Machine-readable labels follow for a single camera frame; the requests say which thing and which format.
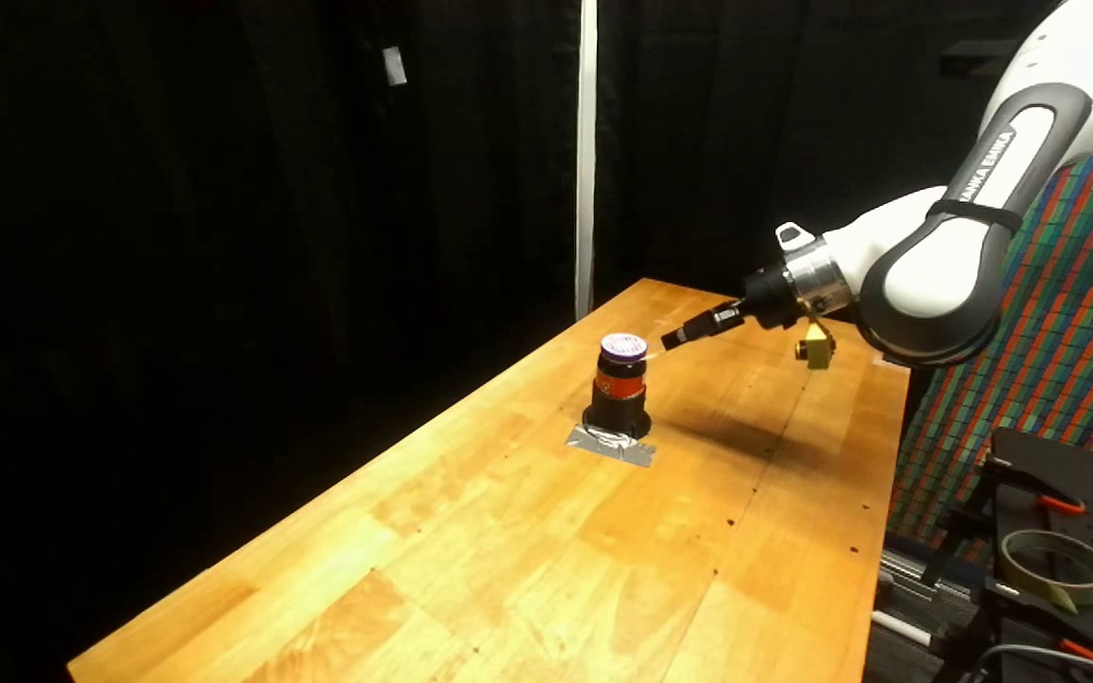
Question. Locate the white vertical pole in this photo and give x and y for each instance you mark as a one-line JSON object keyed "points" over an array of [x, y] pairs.
{"points": [[587, 152]]}

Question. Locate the beige tape roll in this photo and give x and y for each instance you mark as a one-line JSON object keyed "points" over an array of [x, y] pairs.
{"points": [[1055, 567]]}

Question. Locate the red blue striped cloth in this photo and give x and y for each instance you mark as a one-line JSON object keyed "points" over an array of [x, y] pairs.
{"points": [[1080, 381]]}

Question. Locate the small white tag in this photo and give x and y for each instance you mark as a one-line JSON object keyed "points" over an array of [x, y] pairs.
{"points": [[394, 66]]}

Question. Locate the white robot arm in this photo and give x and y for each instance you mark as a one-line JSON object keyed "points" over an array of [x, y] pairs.
{"points": [[986, 213]]}

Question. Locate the black cup with orange band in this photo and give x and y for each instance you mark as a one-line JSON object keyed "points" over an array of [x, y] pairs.
{"points": [[618, 402]]}

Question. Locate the black curtain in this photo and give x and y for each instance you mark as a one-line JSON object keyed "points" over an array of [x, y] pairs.
{"points": [[254, 251]]}

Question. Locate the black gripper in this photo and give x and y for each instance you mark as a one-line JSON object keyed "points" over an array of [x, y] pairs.
{"points": [[769, 296]]}

